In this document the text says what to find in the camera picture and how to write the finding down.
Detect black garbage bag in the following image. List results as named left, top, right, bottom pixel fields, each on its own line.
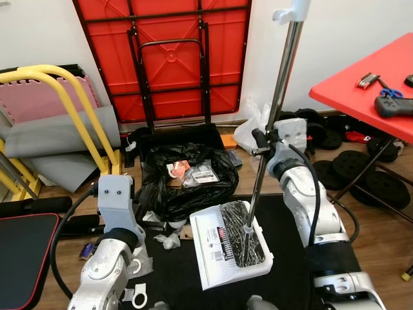
left=132, top=142, right=241, bottom=223

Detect grey hex key set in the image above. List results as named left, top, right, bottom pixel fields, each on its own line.
left=357, top=72, right=388, bottom=90

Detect pink foam mat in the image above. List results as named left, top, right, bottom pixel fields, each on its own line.
left=0, top=76, right=97, bottom=123

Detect short black bench pad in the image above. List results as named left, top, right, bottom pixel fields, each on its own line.
left=0, top=213, right=63, bottom=310

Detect red white snack packet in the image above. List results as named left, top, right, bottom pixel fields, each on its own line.
left=166, top=160, right=192, bottom=181

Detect crumpled clear plastic wrapper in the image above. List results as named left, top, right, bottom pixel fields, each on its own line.
left=155, top=232, right=181, bottom=251

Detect white long-handled dustpan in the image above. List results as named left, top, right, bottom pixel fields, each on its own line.
left=189, top=0, right=312, bottom=291

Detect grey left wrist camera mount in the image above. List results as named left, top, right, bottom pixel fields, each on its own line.
left=97, top=176, right=146, bottom=241

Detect white double ring piece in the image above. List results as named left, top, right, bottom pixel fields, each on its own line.
left=121, top=291, right=149, bottom=310

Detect white plastic bag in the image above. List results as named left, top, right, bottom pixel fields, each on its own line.
left=232, top=97, right=273, bottom=154

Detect black floor mat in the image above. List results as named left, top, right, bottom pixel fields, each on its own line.
left=61, top=194, right=323, bottom=310

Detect blue handled scissors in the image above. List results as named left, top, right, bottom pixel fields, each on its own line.
left=378, top=87, right=404, bottom=101

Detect orange cardboard box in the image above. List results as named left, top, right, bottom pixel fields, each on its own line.
left=219, top=132, right=237, bottom=150

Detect grey rolled mat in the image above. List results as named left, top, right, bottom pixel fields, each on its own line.
left=0, top=107, right=123, bottom=191

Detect red folded table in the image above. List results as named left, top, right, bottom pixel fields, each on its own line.
left=72, top=0, right=252, bottom=125

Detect clear wrapper with white ring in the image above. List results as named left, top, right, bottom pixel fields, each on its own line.
left=126, top=245, right=156, bottom=280

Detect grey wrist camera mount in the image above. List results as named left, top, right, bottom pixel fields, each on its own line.
left=274, top=118, right=309, bottom=159
left=97, top=176, right=146, bottom=241

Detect red plastic table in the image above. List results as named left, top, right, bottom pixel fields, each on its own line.
left=308, top=32, right=413, bottom=223

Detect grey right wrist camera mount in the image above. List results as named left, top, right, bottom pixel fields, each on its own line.
left=274, top=118, right=309, bottom=159

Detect blue white small box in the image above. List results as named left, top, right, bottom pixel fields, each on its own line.
left=77, top=244, right=97, bottom=259

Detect yellow dip bar stand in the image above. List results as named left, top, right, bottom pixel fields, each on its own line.
left=0, top=63, right=122, bottom=201

